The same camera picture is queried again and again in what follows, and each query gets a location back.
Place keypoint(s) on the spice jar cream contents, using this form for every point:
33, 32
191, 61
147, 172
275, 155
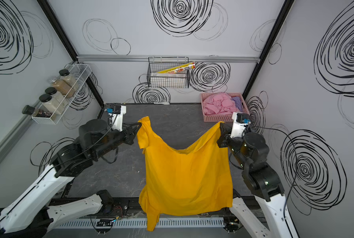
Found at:
51, 104

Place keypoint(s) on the spice jar white contents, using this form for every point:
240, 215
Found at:
57, 95

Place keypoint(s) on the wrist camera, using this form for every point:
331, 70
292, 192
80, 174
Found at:
115, 117
240, 124

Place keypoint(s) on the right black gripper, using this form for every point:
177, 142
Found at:
225, 133

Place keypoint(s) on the small dark spice bottle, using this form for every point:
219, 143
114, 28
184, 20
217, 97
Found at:
35, 112

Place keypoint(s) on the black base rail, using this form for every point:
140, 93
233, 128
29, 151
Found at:
128, 206

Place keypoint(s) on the grey slotted cable duct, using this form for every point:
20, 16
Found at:
141, 223

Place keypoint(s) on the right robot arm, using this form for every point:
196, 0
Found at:
251, 152

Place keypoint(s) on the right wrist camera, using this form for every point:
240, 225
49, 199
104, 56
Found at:
240, 124

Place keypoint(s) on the pink t-shirt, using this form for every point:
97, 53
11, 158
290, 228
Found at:
219, 104

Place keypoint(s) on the purple t-shirt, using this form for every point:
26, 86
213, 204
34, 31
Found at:
238, 103

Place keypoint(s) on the white box in basket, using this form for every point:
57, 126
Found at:
169, 75

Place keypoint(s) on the yellow foil box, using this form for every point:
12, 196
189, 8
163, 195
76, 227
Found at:
179, 68

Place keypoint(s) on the yellow t-shirt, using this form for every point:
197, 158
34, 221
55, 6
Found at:
183, 182

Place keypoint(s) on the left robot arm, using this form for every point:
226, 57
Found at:
30, 216

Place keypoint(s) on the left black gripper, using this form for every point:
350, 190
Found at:
129, 132

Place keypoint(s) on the black wire basket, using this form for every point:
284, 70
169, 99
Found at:
157, 79

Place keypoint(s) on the spice jar brown contents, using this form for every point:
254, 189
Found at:
65, 83

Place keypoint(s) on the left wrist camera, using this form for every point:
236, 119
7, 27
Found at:
115, 117

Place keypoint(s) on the clear wall shelf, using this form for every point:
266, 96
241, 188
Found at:
79, 102

